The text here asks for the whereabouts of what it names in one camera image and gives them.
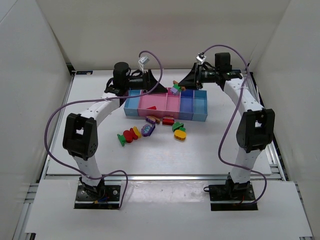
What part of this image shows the yellow curved lego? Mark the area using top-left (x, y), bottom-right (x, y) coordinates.
top-left (133, 126), bottom-right (142, 138)

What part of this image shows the dark blue bin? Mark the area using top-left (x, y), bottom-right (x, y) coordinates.
top-left (179, 89), bottom-right (194, 121)

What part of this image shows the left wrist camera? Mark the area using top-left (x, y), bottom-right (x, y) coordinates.
top-left (138, 55), bottom-right (150, 72)

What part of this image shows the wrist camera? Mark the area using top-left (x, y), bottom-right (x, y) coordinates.
top-left (138, 55), bottom-right (150, 72)
top-left (196, 52), bottom-right (207, 65)

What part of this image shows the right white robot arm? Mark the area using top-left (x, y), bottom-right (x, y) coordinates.
top-left (178, 52), bottom-right (275, 189)

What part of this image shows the yellow pineapple lego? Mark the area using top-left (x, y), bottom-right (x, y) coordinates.
top-left (173, 127), bottom-right (187, 141)

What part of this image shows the light blue left bin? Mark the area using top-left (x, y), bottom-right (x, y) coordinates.
top-left (124, 90), bottom-right (141, 117)

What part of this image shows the red lego brick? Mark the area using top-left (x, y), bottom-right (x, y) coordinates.
top-left (162, 117), bottom-right (175, 126)

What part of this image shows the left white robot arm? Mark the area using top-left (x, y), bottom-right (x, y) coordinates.
top-left (62, 62), bottom-right (168, 191)

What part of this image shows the green lego brick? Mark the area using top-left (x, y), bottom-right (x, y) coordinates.
top-left (171, 122), bottom-right (184, 132)

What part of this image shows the light blue bin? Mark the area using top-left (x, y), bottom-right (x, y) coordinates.
top-left (124, 90), bottom-right (141, 117)
top-left (192, 90), bottom-right (208, 122)

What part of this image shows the red heart lego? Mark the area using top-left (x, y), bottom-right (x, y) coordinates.
top-left (123, 128), bottom-right (138, 143)

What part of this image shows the red wedge lego in bin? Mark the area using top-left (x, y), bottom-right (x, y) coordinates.
top-left (147, 105), bottom-right (157, 110)

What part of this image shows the light blue right bin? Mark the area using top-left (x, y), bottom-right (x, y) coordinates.
top-left (192, 90), bottom-right (208, 122)

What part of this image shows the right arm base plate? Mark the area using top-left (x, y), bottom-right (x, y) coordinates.
top-left (203, 184), bottom-right (258, 212)

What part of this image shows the purple brown lego piece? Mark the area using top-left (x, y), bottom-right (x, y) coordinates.
top-left (145, 115), bottom-right (161, 124)

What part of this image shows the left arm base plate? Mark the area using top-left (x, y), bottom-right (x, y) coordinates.
top-left (73, 183), bottom-right (121, 210)

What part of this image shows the large pink bin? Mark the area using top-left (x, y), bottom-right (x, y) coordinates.
top-left (137, 93), bottom-right (167, 118)

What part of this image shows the lavender and green lego stack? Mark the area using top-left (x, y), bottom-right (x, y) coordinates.
top-left (170, 80), bottom-right (186, 96)

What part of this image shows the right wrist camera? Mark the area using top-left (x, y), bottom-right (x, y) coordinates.
top-left (196, 52), bottom-right (207, 65)

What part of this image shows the small pink bin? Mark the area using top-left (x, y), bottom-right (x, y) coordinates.
top-left (165, 87), bottom-right (180, 119)

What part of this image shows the purple flower lego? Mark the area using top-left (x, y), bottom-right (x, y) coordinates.
top-left (141, 124), bottom-right (156, 137)

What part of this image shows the green lego plate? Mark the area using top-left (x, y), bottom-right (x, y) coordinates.
top-left (117, 134), bottom-right (127, 147)

